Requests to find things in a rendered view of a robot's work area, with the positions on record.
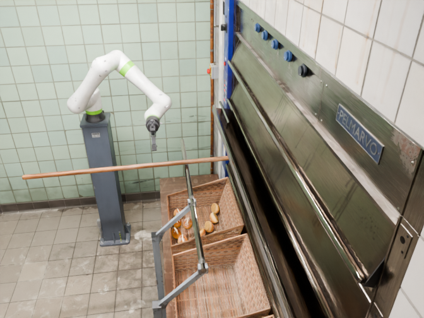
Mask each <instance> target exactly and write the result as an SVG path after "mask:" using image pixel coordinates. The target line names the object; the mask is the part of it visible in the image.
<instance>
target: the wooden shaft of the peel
mask: <svg viewBox="0 0 424 318"><path fill-rule="evenodd" d="M227 160H229V159H228V156H218V157H210V158H197V159H190V160H177V161H169V162H156V163H143V164H135V165H123V166H115V167H102V168H89V169H82V170H68V171H62V172H48V173H41V174H28V175H23V176H22V179H23V180H28V179H41V178H48V177H61V176H68V175H81V174H94V173H101V172H114V171H121V170H134V169H141V168H154V167H167V166H174V165H187V164H194V163H207V162H220V161H227Z"/></svg>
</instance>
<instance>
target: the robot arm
mask: <svg viewBox="0 0 424 318"><path fill-rule="evenodd" d="M114 70H116V71H117V72H118V73H119V74H121V75H122V76H123V77H124V78H125V79H127V80H128V81H129V82H131V83H132V84H133V85H134V86H136V87H137V88H138V89H140V90H141V91H142V92H143V93H144V94H145V95H146V96H147V97H148V98H149V99H150V100H151V101H152V102H153V105H152V106H151V107H150V108H149V109H148V110H147V111H146V112H145V114H144V118H145V121H146V124H145V125H146V128H147V130H148V131H149V132H150V134H151V138H152V151H157V149H156V147H157V145H156V132H157V131H158V129H159V127H160V124H162V122H160V119H161V118H162V116H163V115H164V113H165V112H166V111H167V110H168V109H169V108H170V107H171V106H172V100H171V98H170V97H169V96H168V95H166V94H164V92H162V91H161V90H160V89H158V88H157V87H156V86H155V85H154V84H153V83H152V82H151V81H150V80H149V79H148V78H147V77H146V76H145V75H144V74H143V73H142V72H141V71H140V69H139V68H138V67H137V65H135V64H134V63H133V62H132V61H131V60H130V59H129V58H128V57H127V56H126V55H125V54H124V53H123V52H121V51H120V50H113V51H112V52H110V53H108V54H107V55H104V56H101V57H98V58H96V59H95V60H94V61H93V62H92V65H91V67H90V70H89V72H88V74H87V75H86V77H85V79H84V80H83V82H82V84H81V85H80V86H79V88H78V89H77V90H76V91H75V92H74V93H73V95H72V96H71V97H70V98H69V99H68V101H67V106H68V109H69V110H70V111H71V112H72V113H75V114H79V113H82V112H84V111H85V112H86V117H85V121H87V122H89V123H97V122H101V121H103V120H104V119H105V115H104V110H102V101H101V96H100V90H99V89H98V88H97V87H98V86H99V85H100V83H101V82H102V81H103V80H104V79H105V78H106V77H107V76H108V75H109V74H110V73H111V72H112V71H114Z"/></svg>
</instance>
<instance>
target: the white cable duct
mask: <svg viewBox="0 0 424 318"><path fill-rule="evenodd" d="M221 24H223V0H220V8H219V76H218V108H221V106H220V103H219V101H221V74H222V31H221ZM218 156H221V136H220V132H219V130H218ZM220 165H221V161H220V162H218V176H219V179H220Z"/></svg>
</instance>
